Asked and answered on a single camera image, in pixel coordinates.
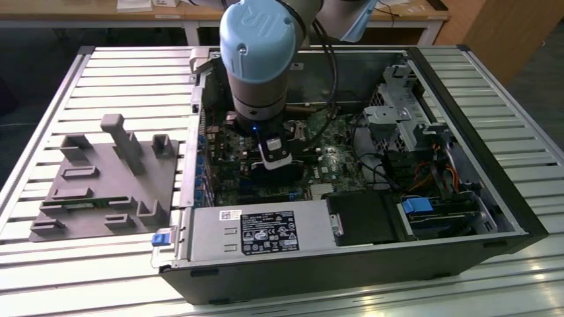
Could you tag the silver disk bay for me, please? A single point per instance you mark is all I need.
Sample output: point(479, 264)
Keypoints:
point(482, 211)

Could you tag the green motherboard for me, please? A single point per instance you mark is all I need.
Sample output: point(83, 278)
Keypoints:
point(339, 158)

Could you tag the blue case latch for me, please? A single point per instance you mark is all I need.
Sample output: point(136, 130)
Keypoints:
point(160, 239)

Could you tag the silver power supply unit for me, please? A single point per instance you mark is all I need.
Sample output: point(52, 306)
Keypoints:
point(211, 231)

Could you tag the black graphics card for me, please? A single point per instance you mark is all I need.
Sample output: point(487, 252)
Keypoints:
point(287, 176)

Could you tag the white box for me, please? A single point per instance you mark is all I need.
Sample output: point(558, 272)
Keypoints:
point(166, 2)
point(132, 5)

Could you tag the wooden cabinet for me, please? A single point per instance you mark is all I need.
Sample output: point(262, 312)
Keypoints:
point(507, 33)

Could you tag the CPU socket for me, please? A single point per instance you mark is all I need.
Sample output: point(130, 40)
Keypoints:
point(299, 130)

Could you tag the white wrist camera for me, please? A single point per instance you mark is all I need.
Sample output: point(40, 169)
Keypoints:
point(275, 153)

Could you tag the silver metal drive cage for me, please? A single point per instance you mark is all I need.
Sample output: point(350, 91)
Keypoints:
point(388, 119)

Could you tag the black RAM slot bank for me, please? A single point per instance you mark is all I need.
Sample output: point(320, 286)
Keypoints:
point(308, 155)

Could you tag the wooden desk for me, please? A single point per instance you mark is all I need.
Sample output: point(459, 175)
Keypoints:
point(88, 14)

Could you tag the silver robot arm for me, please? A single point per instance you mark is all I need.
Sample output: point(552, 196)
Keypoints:
point(258, 39)

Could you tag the black optical drive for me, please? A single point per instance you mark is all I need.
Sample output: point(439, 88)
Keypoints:
point(366, 218)

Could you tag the black open PC case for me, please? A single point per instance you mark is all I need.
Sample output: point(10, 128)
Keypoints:
point(308, 280)

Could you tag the silver chipset heatsink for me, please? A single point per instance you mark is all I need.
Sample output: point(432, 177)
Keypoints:
point(320, 191)

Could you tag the blue disk carrier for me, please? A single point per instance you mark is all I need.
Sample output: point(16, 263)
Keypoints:
point(419, 206)

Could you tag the small grey wrist camera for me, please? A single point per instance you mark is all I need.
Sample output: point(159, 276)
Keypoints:
point(231, 119)

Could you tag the grey parts rack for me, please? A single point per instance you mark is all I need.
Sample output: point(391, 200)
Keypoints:
point(110, 185)

